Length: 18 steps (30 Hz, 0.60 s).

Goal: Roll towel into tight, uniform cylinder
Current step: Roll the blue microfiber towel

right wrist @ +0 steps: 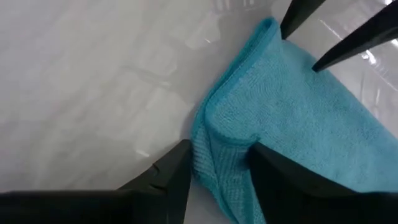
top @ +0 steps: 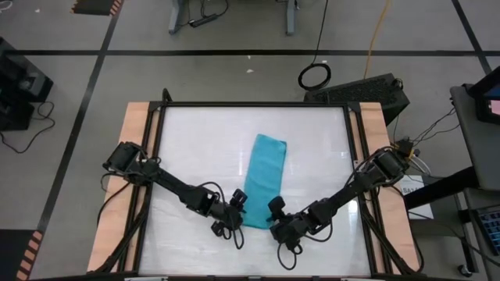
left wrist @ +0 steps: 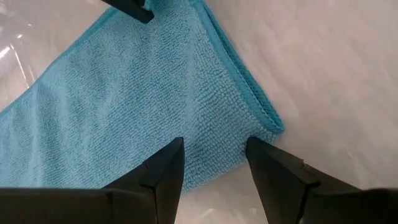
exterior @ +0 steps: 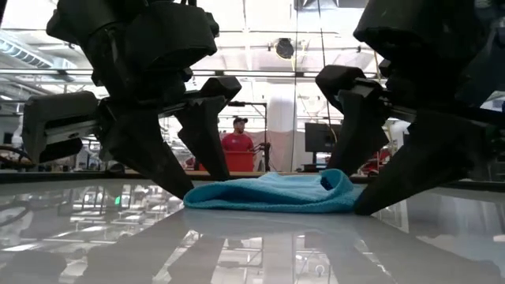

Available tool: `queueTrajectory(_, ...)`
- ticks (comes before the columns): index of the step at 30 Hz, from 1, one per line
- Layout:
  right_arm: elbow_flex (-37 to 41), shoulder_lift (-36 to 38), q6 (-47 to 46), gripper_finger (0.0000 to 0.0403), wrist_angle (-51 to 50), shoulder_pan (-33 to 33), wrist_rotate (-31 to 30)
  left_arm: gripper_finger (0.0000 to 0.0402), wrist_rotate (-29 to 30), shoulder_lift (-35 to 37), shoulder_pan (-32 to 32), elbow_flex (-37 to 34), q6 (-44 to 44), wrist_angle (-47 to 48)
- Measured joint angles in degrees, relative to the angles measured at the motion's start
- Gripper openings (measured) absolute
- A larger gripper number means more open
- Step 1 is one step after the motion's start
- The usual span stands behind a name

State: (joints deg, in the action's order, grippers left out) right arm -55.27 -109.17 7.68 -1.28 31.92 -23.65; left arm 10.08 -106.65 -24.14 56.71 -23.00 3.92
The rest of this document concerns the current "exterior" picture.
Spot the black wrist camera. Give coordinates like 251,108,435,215
125,2,220,73
353,0,490,64

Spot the turquoise microfibre towel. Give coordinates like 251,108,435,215
183,168,366,215

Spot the black pole stand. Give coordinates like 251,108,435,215
227,101,272,173

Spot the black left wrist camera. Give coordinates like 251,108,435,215
125,2,220,73

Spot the person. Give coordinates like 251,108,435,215
220,116,256,155

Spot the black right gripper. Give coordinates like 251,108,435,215
315,15,505,217

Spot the black round ceiling lamp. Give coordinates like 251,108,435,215
275,37,296,60

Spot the black computer monitor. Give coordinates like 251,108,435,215
305,122,342,154

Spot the white round pillar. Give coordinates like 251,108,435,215
267,84,295,133

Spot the black table edge rim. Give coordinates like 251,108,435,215
0,170,505,193

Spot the pale pink curtain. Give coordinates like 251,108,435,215
252,129,307,173

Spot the red plastic bin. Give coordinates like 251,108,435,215
226,151,256,173

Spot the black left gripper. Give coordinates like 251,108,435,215
21,0,242,200

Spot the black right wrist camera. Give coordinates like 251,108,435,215
353,0,490,64

